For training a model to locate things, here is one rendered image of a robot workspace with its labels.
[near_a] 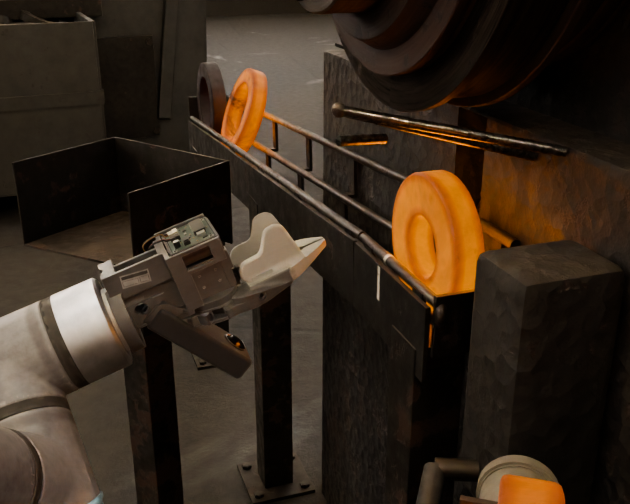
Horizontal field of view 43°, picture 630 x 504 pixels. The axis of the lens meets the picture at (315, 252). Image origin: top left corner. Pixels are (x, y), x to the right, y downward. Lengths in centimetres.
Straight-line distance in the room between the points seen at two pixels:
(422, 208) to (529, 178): 11
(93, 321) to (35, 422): 10
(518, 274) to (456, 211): 16
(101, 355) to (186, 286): 10
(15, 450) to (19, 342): 13
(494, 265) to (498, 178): 19
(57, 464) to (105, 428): 122
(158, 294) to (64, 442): 15
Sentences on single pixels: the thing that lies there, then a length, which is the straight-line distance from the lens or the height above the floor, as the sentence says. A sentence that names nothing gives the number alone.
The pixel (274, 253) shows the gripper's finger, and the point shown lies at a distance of 76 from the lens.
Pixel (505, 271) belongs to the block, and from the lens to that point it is 65.
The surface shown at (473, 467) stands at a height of 61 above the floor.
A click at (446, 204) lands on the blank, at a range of 78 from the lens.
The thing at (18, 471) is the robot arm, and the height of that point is 68.
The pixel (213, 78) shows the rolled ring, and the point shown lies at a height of 74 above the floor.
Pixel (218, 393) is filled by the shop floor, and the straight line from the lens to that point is 198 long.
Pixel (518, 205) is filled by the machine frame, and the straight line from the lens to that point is 81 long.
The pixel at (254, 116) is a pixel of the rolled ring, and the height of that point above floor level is 70.
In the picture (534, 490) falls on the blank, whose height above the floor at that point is 78.
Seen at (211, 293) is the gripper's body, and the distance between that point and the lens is 75.
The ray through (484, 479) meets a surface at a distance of 61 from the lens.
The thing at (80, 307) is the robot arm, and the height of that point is 74.
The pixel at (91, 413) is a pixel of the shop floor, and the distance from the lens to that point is 196.
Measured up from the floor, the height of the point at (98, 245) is 60.
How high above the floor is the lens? 105
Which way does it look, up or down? 22 degrees down
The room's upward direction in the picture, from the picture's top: straight up
